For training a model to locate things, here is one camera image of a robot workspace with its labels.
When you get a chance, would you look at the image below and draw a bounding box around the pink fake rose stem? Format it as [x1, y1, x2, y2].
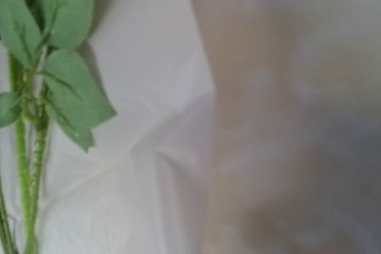
[1, 0, 116, 253]

